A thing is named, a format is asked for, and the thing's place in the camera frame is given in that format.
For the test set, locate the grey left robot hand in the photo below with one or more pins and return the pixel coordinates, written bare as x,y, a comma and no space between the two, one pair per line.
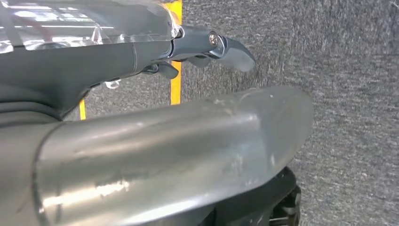
78,59

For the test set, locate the clear plastic tab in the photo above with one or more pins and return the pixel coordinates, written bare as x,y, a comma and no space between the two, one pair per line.
112,84

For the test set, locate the yellow floor tape square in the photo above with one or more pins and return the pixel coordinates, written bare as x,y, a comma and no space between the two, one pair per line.
176,87

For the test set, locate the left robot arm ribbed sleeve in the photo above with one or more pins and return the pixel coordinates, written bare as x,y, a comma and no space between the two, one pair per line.
15,156

